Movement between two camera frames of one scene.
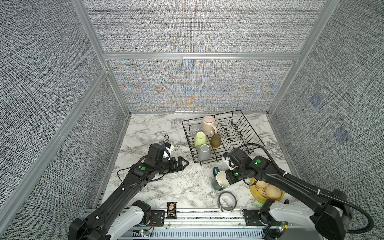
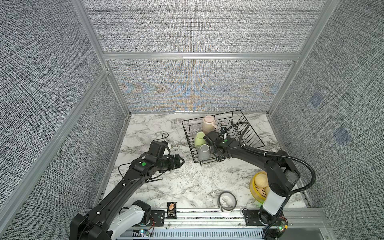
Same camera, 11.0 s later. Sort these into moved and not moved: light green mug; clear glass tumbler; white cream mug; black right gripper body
Moved: black right gripper body
Not moved: light green mug; clear glass tumbler; white cream mug
